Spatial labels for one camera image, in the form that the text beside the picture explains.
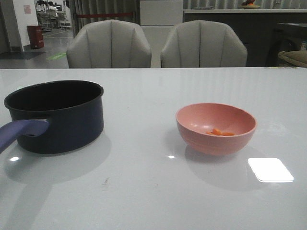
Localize beige armchair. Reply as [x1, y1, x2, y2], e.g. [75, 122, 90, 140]
[66, 20, 152, 69]
[160, 20, 248, 68]

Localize white refrigerator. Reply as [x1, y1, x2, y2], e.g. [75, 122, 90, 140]
[140, 0, 183, 68]

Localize right beige armchair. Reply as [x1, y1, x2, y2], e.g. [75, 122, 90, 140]
[160, 20, 248, 68]

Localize tan cushion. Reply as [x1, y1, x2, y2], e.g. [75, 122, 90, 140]
[278, 50, 307, 68]

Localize orange ham pieces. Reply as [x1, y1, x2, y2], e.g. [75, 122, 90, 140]
[206, 128, 235, 137]

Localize left beige armchair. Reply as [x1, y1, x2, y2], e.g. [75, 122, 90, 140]
[66, 20, 152, 69]

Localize dark kitchen counter cabinet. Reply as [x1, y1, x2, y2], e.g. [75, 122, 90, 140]
[183, 9, 307, 67]

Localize red belt stanchion barrier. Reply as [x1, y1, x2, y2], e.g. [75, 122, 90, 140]
[76, 11, 136, 19]

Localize pink bowl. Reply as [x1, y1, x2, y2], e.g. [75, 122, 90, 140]
[176, 103, 257, 156]

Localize black washing machine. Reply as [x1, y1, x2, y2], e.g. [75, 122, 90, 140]
[265, 23, 307, 67]

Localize dark blue saucepan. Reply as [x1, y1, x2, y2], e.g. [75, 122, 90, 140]
[0, 80, 104, 154]

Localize grey curtain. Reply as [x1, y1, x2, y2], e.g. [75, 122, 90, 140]
[68, 0, 140, 36]

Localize fruit plate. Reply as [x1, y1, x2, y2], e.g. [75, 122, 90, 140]
[239, 0, 260, 9]

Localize red trash bin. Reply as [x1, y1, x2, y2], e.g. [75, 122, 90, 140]
[27, 25, 45, 49]

